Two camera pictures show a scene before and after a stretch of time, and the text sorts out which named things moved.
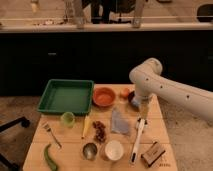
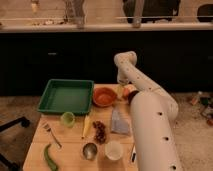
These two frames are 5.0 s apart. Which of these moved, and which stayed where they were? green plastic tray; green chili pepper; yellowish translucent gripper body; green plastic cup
Moved: yellowish translucent gripper body
Stayed: green plastic tray; green plastic cup; green chili pepper
